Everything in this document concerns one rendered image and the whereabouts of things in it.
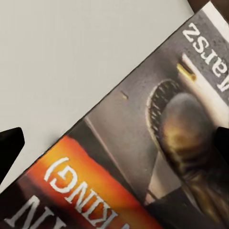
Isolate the hardback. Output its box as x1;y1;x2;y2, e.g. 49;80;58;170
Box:
0;0;229;229

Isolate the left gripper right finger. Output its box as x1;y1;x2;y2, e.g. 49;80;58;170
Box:
214;127;229;165

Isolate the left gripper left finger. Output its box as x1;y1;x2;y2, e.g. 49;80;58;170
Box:
0;127;25;184

